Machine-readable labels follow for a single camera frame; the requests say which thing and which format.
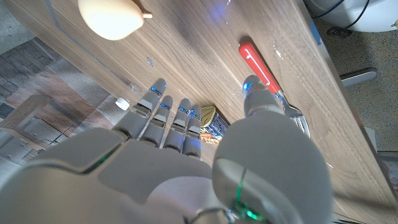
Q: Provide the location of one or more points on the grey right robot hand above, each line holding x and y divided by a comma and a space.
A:
155, 174

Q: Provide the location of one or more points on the blue spam can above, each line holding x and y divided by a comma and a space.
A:
214, 127

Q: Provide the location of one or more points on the small clear bottle white cap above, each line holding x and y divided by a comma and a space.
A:
122, 103

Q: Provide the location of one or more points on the printed office backdrop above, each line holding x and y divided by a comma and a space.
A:
37, 109

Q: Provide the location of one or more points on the cream toy pear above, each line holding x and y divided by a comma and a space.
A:
109, 18

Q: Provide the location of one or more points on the grey table leg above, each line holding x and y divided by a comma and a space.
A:
357, 77

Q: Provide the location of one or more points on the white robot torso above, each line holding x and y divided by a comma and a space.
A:
373, 15

